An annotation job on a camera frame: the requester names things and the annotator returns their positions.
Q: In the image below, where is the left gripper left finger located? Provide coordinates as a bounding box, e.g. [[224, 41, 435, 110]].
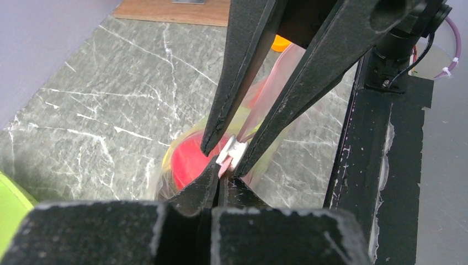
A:
[[1, 161, 220, 264]]

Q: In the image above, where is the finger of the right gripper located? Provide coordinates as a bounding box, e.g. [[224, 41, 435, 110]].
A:
[[233, 1, 420, 177], [200, 1, 287, 155]]

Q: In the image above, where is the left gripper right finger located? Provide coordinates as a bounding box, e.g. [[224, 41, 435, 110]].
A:
[[210, 177, 371, 264]]

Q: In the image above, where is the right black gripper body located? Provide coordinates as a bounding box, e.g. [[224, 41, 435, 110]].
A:
[[274, 0, 453, 52]]

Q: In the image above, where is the red tomato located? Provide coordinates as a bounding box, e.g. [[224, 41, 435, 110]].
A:
[[171, 131, 229, 190]]

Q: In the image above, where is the clear zip top bag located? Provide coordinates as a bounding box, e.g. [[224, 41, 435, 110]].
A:
[[144, 44, 305, 200]]

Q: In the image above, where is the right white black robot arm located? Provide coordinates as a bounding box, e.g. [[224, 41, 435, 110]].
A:
[[200, 0, 450, 177]]

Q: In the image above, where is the wooden board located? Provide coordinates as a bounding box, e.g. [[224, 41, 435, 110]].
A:
[[113, 0, 230, 27]]

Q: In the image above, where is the green plastic basket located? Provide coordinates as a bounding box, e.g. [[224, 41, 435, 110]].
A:
[[1, 172, 37, 258]]

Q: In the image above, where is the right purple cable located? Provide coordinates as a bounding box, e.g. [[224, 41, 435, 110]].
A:
[[433, 16, 462, 80]]

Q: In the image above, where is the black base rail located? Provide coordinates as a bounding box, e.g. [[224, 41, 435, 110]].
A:
[[323, 55, 434, 264]]

